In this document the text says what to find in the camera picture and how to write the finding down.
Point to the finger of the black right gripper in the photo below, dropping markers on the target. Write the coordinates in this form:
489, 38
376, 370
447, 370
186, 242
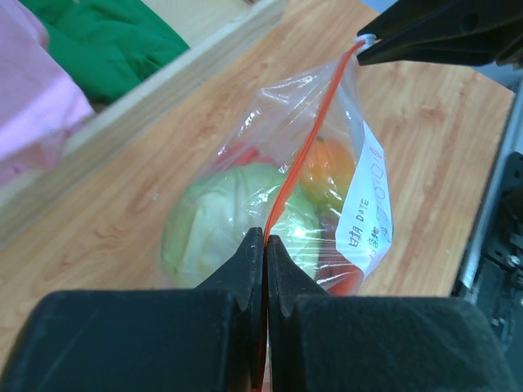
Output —
488, 31
416, 19

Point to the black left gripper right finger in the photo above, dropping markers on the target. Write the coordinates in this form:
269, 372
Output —
320, 342

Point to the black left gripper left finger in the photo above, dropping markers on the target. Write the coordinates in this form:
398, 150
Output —
130, 335

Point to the green cabbage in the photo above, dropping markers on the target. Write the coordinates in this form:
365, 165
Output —
210, 219

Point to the orange fruit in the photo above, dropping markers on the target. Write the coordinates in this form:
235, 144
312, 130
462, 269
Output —
328, 170

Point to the clear zip top bag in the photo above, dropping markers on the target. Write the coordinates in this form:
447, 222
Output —
265, 249

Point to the wooden clothes rack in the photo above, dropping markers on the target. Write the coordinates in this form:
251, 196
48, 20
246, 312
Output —
216, 31

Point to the pink shirt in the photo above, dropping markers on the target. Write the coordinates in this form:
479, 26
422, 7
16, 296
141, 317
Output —
41, 105

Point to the green cloth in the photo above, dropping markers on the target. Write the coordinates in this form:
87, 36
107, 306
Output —
107, 47

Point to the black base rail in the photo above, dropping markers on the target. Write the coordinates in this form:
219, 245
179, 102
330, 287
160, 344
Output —
490, 274

